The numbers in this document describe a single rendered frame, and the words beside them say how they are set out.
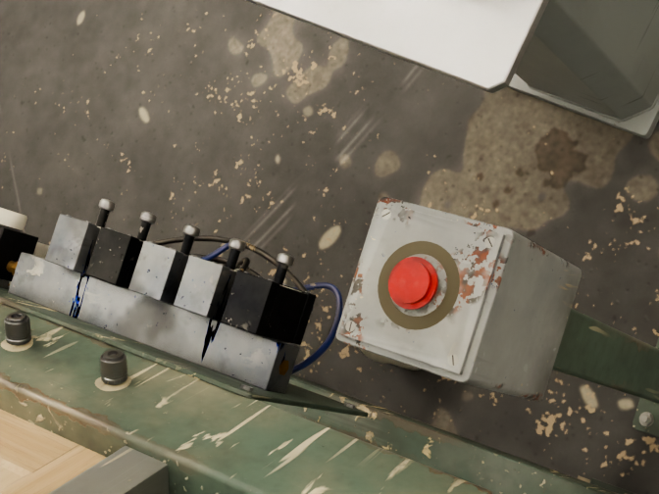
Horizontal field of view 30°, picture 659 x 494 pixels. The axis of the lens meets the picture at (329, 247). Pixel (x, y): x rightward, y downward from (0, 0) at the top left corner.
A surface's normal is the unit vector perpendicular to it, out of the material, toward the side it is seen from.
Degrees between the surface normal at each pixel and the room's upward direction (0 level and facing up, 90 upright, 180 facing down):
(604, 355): 90
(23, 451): 60
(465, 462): 0
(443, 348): 0
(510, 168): 0
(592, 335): 90
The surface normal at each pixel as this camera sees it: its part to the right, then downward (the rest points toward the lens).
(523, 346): 0.82, 0.24
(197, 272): -0.48, -0.19
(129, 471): 0.02, -0.92
